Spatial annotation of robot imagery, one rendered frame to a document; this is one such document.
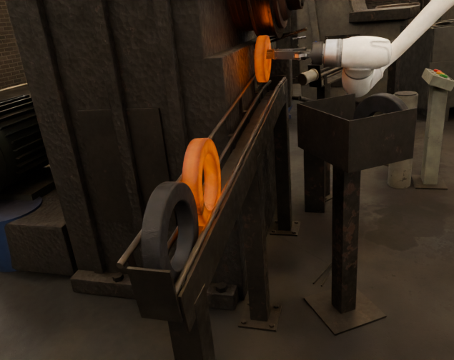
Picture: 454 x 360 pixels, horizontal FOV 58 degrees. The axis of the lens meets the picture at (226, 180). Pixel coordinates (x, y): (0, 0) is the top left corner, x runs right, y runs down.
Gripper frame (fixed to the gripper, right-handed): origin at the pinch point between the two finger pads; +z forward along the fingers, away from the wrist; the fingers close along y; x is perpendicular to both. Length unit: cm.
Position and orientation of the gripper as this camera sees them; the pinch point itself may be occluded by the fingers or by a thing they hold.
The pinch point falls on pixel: (263, 53)
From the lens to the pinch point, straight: 148.4
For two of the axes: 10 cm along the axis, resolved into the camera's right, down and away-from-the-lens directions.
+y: 2.6, -3.9, 8.8
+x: -0.4, -9.2, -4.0
